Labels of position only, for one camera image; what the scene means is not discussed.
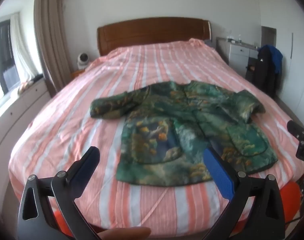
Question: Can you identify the brown curtain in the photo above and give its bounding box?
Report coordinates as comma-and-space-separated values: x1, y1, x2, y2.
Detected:
33, 0, 73, 98

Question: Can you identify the white desk with drawers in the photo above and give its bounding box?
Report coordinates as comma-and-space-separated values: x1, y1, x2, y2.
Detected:
216, 37, 261, 68

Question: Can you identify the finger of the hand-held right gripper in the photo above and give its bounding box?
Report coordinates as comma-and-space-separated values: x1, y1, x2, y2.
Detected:
287, 120, 304, 141

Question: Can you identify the white wardrobe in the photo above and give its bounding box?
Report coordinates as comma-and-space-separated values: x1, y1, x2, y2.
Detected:
256, 0, 304, 120

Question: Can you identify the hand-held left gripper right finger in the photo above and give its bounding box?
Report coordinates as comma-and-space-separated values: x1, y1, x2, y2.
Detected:
203, 147, 286, 240

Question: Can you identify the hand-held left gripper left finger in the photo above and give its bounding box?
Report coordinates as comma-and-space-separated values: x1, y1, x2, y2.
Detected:
17, 146, 102, 240

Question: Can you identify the white window cabinet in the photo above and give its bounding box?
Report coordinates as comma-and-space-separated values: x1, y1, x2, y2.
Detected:
0, 76, 52, 178

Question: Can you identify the bed with pink striped sheet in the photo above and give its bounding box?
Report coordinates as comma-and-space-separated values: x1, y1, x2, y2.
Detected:
8, 38, 304, 235

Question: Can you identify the wooden headboard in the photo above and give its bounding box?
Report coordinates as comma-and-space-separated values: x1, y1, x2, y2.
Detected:
97, 17, 212, 57

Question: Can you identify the green printed padded jacket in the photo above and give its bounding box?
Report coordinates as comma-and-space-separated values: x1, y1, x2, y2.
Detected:
90, 80, 278, 187

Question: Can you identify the blue garment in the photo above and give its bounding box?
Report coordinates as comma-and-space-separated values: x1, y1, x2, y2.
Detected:
261, 44, 283, 75

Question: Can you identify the chair with dark clothes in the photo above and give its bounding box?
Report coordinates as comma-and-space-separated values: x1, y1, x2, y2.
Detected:
252, 46, 280, 98

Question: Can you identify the small white fan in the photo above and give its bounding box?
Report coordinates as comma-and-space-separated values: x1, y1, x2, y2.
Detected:
77, 52, 90, 70

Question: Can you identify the white sheer curtain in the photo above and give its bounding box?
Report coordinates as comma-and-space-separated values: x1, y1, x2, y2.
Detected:
10, 12, 43, 83

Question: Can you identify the brown bundle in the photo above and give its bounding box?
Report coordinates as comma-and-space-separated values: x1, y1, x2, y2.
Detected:
18, 82, 33, 93

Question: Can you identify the window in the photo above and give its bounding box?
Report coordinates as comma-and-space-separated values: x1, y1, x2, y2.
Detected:
0, 20, 20, 95

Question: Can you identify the wooden nightstand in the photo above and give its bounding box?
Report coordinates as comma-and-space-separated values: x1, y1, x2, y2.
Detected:
71, 69, 89, 79

